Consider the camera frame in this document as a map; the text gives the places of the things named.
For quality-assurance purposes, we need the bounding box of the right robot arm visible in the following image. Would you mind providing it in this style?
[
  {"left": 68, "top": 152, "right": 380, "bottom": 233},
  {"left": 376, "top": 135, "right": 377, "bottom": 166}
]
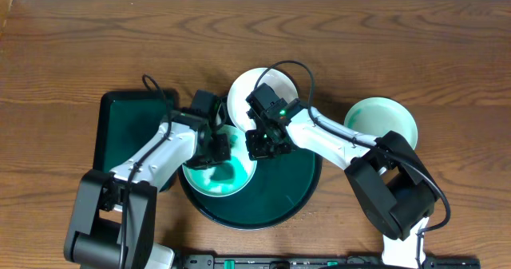
[{"left": 246, "top": 83, "right": 445, "bottom": 268}]

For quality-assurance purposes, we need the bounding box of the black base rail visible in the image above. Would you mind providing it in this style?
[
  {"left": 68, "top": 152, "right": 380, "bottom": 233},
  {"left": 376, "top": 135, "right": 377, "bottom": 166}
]
[{"left": 177, "top": 253, "right": 482, "bottom": 269}]

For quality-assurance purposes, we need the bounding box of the white plate top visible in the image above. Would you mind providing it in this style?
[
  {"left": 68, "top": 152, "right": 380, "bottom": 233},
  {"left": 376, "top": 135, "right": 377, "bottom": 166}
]
[{"left": 227, "top": 68, "right": 299, "bottom": 133}]

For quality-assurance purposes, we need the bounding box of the green yellow sponge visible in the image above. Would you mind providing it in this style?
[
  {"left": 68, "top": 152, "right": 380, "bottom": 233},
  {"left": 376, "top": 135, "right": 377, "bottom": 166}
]
[{"left": 210, "top": 163, "right": 235, "bottom": 183}]

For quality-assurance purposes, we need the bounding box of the black rectangular water tray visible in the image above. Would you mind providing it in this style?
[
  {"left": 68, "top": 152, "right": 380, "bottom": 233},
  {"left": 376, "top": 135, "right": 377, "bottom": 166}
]
[{"left": 93, "top": 90, "right": 165, "bottom": 172}]

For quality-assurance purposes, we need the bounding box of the black round tray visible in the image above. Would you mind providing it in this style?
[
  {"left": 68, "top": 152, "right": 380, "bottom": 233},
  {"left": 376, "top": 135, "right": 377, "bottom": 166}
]
[{"left": 177, "top": 149, "right": 323, "bottom": 230}]

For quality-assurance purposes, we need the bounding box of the white plate bottom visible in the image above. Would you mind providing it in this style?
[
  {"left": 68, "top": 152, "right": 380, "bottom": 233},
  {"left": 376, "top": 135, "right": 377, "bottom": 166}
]
[{"left": 182, "top": 125, "right": 257, "bottom": 197}]

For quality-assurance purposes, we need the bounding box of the white plate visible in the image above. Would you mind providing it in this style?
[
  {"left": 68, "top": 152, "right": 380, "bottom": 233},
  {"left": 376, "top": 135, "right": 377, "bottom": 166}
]
[
  {"left": 182, "top": 125, "right": 257, "bottom": 197},
  {"left": 344, "top": 97, "right": 418, "bottom": 149},
  {"left": 227, "top": 68, "right": 299, "bottom": 133}
]

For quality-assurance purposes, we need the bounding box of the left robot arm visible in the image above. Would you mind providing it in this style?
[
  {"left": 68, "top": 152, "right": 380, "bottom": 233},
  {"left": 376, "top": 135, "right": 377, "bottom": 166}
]
[{"left": 63, "top": 90, "right": 231, "bottom": 268}]

